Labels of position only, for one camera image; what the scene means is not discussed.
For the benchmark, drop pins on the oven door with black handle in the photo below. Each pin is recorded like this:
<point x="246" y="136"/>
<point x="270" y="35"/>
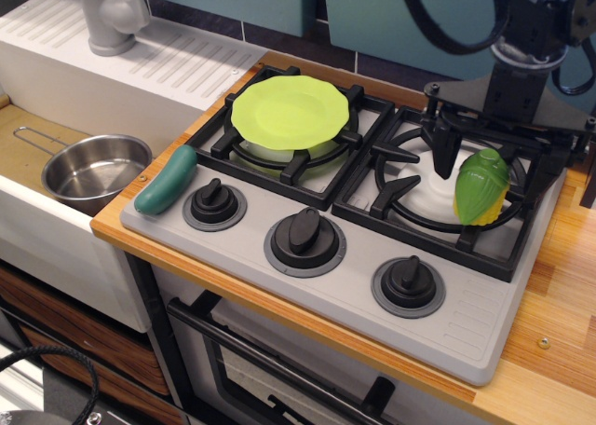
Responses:
<point x="274" y="389"/>

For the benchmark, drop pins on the black stove knob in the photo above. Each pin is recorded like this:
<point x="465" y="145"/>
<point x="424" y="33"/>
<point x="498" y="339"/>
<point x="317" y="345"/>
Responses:
<point x="305" y="245"/>
<point x="214" y="207"/>
<point x="408" y="288"/>

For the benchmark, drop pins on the grey toy faucet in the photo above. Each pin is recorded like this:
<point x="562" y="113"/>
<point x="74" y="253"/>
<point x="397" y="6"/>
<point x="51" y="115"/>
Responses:
<point x="112" y="24"/>

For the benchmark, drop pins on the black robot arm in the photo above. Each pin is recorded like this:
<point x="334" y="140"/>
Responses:
<point x="528" y="34"/>

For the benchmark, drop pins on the white toy sink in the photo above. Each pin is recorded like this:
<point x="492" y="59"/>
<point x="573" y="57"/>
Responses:
<point x="153" y="92"/>

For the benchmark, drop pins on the lime green plastic plate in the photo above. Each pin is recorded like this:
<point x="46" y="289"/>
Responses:
<point x="290" y="112"/>

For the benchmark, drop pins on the green toy cucumber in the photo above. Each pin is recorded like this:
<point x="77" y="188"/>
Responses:
<point x="169" y="184"/>

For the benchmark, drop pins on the black left stove knob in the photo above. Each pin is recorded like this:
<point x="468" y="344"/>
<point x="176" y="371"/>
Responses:
<point x="214" y="207"/>

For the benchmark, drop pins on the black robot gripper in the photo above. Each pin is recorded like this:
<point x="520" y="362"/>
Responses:
<point x="513" y="106"/>

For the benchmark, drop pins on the wooden drawer fronts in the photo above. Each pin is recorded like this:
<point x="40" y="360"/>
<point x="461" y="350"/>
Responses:
<point x="129" y="373"/>

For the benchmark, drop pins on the black burner grate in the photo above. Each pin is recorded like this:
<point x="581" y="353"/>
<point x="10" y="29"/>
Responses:
<point x="312" y="176"/>
<point x="396" y="192"/>

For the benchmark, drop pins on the black right burner grate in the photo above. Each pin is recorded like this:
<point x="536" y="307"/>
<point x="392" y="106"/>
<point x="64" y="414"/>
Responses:
<point x="396" y="192"/>

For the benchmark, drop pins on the green yellow toy corncob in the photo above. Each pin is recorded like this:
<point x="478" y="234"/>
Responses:
<point x="480" y="188"/>

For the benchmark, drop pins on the black right stove knob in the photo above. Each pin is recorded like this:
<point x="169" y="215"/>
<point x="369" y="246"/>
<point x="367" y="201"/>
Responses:
<point x="408" y="288"/>

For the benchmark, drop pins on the black left burner grate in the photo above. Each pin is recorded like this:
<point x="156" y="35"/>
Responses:
<point x="312" y="176"/>

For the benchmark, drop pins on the grey toy stove top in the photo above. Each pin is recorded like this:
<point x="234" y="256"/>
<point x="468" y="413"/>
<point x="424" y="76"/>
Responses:
<point x="359" y="230"/>

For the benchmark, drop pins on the black middle stove knob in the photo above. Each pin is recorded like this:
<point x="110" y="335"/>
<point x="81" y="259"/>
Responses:
<point x="305" y="245"/>

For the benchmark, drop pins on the stainless steel pot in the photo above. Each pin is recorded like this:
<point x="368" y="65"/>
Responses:
<point x="88" y="174"/>

